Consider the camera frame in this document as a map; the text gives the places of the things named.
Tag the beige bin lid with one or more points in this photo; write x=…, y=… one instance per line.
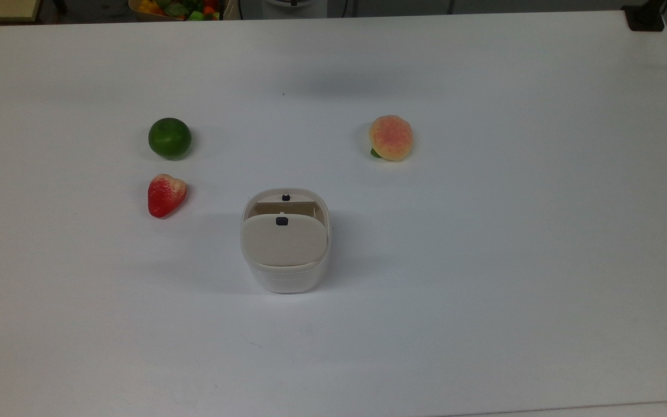
x=284, y=243

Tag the white plastic garbage bin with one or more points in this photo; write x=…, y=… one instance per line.
x=285, y=281

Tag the orange pink peach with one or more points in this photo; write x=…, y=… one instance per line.
x=391, y=138

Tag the red strawberry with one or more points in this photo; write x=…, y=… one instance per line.
x=164, y=197

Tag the green lime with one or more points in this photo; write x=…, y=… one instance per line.
x=169, y=138

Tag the basket of toy fruit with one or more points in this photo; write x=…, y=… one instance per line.
x=177, y=8

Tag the black table clamp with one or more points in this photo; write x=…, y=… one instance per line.
x=645, y=18

